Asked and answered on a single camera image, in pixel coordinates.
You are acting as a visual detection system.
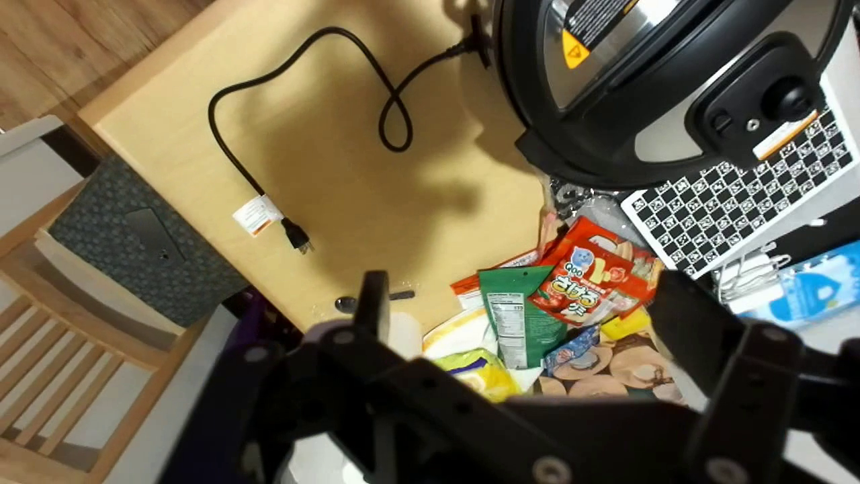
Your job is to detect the white yellow snack packet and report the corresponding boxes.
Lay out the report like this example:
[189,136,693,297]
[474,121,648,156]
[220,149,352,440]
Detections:
[418,307,499,363]

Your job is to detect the red snack bag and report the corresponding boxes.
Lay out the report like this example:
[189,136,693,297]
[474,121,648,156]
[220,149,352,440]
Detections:
[525,214,665,330]

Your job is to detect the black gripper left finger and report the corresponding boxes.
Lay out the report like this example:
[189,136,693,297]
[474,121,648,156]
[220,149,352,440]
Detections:
[157,269,574,484]

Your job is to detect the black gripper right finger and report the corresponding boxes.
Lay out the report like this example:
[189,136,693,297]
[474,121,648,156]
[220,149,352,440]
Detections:
[648,269,860,484]

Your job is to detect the dark smartphone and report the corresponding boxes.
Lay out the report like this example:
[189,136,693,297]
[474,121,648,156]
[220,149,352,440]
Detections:
[120,203,183,273]

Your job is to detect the black steel pressure cooker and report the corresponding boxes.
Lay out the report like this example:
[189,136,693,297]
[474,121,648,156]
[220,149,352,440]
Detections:
[488,0,860,190]

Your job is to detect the blue snack packet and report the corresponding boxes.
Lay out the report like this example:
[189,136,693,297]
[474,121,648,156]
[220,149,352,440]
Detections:
[539,324,602,370]

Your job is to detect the black power cable white tag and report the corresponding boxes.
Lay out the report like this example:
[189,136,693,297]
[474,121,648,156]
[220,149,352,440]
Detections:
[203,23,495,258]

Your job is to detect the green snack bag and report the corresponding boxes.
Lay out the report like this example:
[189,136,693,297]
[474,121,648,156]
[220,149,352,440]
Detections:
[474,264,571,373]

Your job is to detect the small orange white stick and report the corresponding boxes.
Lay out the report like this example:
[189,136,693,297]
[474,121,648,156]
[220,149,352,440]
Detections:
[750,108,822,163]

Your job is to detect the blue wet wipes pack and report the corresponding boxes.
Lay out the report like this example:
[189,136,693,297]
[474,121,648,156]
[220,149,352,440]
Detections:
[738,237,860,330]

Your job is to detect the yellow snack bag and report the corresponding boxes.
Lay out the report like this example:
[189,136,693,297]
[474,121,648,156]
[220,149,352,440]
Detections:
[434,343,524,406]

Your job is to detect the wooden slatted chair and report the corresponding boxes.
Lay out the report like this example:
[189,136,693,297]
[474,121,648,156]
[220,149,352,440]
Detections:
[0,116,237,484]

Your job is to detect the dark patterned seat cushion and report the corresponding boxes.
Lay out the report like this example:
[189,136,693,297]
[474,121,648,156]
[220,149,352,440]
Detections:
[44,156,250,330]

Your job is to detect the purple fabric item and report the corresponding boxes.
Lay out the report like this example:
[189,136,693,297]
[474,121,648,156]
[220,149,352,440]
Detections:
[223,284,308,354]

